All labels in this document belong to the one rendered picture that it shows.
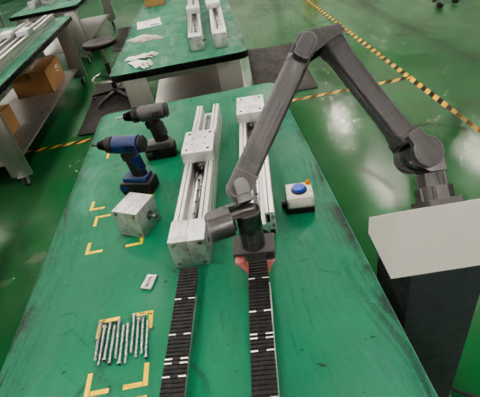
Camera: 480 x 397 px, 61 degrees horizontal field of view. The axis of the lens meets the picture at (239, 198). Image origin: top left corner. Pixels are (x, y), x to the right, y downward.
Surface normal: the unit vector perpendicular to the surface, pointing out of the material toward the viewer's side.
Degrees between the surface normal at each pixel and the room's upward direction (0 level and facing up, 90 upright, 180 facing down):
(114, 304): 0
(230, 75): 90
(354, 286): 0
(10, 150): 90
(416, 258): 90
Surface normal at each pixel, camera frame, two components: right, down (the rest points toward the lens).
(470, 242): 0.07, 0.59
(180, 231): -0.15, -0.79
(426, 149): 0.11, -0.12
